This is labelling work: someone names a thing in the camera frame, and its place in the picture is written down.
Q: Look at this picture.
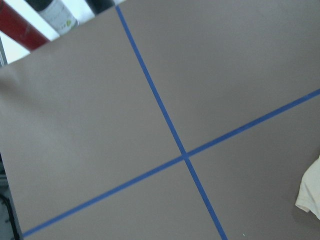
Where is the cream long-sleeve graphic t-shirt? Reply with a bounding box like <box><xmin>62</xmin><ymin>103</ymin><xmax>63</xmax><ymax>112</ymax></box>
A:
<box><xmin>295</xmin><ymin>157</ymin><xmax>320</xmax><ymax>219</ymax></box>

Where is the silver bottle green-black cap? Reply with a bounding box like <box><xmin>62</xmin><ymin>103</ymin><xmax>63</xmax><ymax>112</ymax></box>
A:
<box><xmin>25</xmin><ymin>0</ymin><xmax>80</xmax><ymax>36</ymax></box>

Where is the red metal bottle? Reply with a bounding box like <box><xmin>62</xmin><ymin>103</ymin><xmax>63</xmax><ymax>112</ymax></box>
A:
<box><xmin>0</xmin><ymin>0</ymin><xmax>50</xmax><ymax>51</ymax></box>

